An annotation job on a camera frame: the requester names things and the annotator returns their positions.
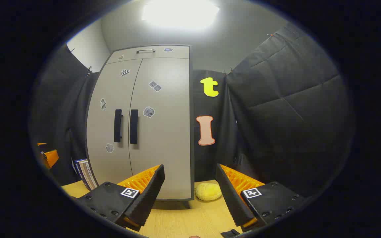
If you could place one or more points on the cube-sticker grey cabinet door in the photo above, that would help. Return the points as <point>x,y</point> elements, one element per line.
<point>164,138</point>

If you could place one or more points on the grey cabinet drawer front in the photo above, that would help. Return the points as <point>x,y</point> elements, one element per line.
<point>164,55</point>

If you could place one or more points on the grey double-door shoe cabinet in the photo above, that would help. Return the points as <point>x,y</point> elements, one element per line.
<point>192,148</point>

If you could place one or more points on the black backdrop cloth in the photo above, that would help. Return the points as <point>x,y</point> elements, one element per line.
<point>293,115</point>

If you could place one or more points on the white book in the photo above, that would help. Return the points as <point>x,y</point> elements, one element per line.
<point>90,177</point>

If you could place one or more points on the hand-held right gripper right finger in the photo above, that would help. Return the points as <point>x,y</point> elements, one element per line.
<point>232,198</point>

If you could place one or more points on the beige book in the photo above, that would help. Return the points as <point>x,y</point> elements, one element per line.
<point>84,172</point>

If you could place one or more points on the checker-sticker grey cabinet door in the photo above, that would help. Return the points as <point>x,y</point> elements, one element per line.
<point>107,125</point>

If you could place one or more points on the blue book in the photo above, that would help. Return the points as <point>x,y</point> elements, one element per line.
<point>77,167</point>

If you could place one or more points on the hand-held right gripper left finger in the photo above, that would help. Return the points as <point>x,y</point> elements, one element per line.
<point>147,201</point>

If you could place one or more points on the ceiling light panel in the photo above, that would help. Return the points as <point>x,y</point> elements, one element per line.
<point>180,13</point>

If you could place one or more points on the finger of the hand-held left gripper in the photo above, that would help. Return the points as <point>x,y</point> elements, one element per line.
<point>52,158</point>
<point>41,145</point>

